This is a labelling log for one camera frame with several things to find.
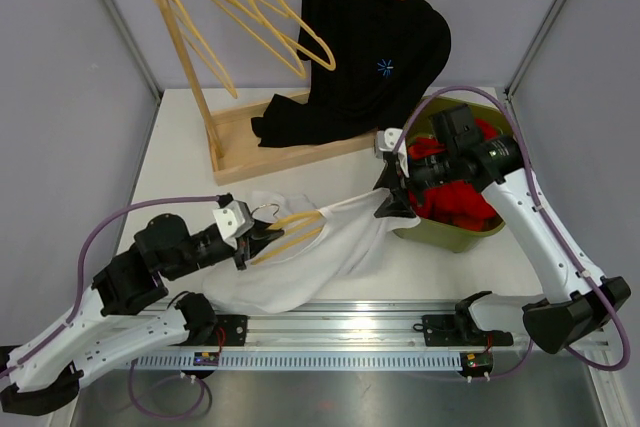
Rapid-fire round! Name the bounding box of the yellow hanger of white shirt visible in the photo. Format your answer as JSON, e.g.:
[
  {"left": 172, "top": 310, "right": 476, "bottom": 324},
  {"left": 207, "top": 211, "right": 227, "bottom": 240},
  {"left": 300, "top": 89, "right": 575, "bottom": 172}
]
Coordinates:
[{"left": 251, "top": 203, "right": 325, "bottom": 265}]

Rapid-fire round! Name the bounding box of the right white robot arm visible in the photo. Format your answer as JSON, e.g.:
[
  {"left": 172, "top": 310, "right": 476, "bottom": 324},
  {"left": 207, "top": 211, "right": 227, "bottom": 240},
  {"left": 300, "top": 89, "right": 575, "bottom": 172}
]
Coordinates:
[{"left": 374, "top": 104, "right": 631, "bottom": 354}]

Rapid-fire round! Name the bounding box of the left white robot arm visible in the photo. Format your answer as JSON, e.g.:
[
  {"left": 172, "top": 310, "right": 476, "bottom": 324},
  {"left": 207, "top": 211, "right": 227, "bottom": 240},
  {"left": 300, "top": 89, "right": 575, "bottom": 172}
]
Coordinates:
[{"left": 1, "top": 214, "right": 284, "bottom": 416}]

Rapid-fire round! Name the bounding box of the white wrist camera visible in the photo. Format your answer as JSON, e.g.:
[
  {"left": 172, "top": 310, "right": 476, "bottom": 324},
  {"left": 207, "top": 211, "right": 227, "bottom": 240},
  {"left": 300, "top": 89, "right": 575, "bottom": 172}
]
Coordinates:
[
  {"left": 212, "top": 200, "right": 254, "bottom": 241},
  {"left": 374, "top": 128, "right": 409, "bottom": 177}
]

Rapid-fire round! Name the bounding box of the yellow hanger of red shirt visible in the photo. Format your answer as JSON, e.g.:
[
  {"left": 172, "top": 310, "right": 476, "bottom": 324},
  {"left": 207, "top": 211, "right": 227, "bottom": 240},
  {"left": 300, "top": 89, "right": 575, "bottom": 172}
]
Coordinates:
[
  {"left": 197, "top": 0, "right": 307, "bottom": 81},
  {"left": 247, "top": 0, "right": 337, "bottom": 78}
]

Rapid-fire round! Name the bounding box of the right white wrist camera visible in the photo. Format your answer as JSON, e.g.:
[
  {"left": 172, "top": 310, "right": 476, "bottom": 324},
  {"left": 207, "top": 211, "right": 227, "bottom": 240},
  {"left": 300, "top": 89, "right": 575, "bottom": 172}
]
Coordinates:
[{"left": 374, "top": 128, "right": 409, "bottom": 177}]

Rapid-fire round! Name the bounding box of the grey slotted cable duct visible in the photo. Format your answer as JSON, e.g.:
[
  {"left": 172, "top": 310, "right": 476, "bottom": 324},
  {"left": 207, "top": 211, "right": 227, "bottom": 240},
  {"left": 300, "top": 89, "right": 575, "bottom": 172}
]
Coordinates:
[{"left": 137, "top": 351, "right": 462, "bottom": 372}]

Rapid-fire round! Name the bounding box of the aluminium frame post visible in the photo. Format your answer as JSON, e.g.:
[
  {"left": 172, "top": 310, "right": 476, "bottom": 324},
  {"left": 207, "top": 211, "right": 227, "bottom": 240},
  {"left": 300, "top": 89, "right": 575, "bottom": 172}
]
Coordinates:
[
  {"left": 100, "top": 0, "right": 163, "bottom": 105},
  {"left": 504, "top": 0, "right": 569, "bottom": 101}
]

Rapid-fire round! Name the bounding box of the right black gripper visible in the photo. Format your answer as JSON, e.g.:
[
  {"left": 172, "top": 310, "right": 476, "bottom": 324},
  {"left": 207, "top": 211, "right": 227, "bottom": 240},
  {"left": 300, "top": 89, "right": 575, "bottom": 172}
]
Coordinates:
[{"left": 374, "top": 148, "right": 458, "bottom": 220}]

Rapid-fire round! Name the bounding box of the white t shirt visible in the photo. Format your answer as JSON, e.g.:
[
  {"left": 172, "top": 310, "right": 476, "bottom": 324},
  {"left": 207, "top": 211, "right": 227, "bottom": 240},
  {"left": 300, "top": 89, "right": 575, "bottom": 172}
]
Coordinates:
[{"left": 202, "top": 189, "right": 420, "bottom": 315}]

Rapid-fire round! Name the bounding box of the black t shirt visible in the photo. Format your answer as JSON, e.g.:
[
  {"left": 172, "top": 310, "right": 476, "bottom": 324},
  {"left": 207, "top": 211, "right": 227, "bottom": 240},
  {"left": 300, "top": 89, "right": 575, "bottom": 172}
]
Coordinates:
[{"left": 251, "top": 0, "right": 451, "bottom": 148}]

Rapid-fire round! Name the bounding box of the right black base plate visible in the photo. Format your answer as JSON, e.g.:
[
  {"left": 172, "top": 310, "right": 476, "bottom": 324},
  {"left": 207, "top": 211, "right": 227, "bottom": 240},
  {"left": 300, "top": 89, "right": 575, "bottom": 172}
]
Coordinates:
[{"left": 412, "top": 314, "right": 514, "bottom": 347}]

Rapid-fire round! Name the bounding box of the red t shirt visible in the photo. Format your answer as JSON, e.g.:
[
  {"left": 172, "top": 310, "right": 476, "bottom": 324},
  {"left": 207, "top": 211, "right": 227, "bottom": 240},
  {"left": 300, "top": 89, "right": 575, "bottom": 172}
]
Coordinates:
[
  {"left": 407, "top": 135, "right": 504, "bottom": 233},
  {"left": 475, "top": 118, "right": 502, "bottom": 140}
]

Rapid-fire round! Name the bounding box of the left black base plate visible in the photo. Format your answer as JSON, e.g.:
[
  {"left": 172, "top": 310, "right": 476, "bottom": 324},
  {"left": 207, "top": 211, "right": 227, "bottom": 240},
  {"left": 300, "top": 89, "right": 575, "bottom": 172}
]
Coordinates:
[{"left": 188, "top": 314, "right": 249, "bottom": 347}]

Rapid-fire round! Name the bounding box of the aluminium mounting rail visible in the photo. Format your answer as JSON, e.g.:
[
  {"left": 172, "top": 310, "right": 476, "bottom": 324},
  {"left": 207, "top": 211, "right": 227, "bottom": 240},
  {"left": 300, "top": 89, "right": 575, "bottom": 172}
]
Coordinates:
[{"left": 69, "top": 299, "right": 612, "bottom": 353}]

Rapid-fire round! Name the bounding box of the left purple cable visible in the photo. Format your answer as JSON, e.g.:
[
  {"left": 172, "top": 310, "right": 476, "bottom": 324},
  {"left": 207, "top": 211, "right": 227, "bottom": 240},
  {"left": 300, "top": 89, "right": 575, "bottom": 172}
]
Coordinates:
[{"left": 0, "top": 195, "right": 231, "bottom": 421}]

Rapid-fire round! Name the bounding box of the wooden clothes rack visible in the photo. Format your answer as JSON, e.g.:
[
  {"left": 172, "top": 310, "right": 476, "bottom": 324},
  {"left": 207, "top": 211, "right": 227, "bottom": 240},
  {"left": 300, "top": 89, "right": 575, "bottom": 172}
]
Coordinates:
[{"left": 189, "top": 0, "right": 375, "bottom": 185}]

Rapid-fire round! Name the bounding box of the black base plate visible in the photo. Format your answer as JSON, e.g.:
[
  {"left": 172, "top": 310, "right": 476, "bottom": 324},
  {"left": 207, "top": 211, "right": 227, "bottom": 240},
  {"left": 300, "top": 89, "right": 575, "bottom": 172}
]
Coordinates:
[
  {"left": 412, "top": 314, "right": 514, "bottom": 347},
  {"left": 188, "top": 314, "right": 249, "bottom": 347}
]

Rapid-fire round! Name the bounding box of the yellow hanger of front red shirt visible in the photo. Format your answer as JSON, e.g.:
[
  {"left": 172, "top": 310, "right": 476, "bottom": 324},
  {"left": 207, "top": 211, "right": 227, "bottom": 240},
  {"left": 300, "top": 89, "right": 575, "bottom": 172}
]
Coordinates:
[{"left": 197, "top": 0, "right": 307, "bottom": 81}]

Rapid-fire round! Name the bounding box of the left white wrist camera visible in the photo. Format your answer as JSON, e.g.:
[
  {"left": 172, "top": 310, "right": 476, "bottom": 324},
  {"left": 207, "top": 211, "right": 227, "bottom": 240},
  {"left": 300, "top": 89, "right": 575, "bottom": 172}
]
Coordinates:
[{"left": 212, "top": 200, "right": 254, "bottom": 241}]

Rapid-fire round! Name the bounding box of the left aluminium frame post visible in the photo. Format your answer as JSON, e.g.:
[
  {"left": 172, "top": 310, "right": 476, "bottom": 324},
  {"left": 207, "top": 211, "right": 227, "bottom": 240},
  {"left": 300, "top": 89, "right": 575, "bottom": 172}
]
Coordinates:
[{"left": 100, "top": 0, "right": 163, "bottom": 105}]

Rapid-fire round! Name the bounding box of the green plastic basket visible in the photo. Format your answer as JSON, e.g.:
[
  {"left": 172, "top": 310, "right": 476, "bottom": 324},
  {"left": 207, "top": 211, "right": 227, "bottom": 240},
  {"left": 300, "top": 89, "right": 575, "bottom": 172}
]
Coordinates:
[{"left": 393, "top": 97, "right": 513, "bottom": 253}]

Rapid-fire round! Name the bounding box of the right aluminium frame post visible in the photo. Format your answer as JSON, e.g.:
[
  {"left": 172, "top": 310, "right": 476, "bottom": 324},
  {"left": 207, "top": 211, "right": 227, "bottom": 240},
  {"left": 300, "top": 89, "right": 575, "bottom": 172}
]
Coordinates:
[{"left": 504, "top": 0, "right": 569, "bottom": 101}]

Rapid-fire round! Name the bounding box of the yellow hanger of orange shirt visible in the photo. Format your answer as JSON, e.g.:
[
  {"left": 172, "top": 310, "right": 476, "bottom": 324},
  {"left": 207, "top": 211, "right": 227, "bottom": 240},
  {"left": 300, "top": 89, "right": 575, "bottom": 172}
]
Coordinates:
[{"left": 153, "top": 0, "right": 238, "bottom": 99}]

